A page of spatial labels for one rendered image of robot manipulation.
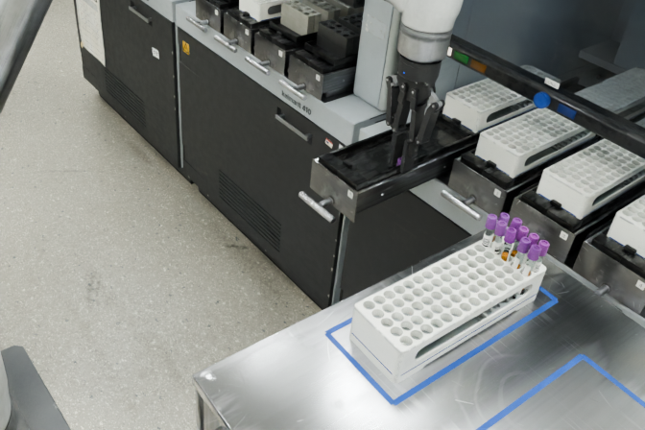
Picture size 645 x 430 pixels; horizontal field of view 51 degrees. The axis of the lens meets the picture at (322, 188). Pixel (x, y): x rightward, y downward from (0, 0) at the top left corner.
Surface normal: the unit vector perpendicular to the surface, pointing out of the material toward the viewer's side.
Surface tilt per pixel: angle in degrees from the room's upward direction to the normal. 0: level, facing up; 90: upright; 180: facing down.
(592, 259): 90
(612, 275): 90
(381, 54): 90
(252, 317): 0
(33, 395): 0
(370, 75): 90
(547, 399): 0
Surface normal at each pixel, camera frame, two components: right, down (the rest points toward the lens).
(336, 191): -0.77, 0.32
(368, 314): 0.09, -0.81
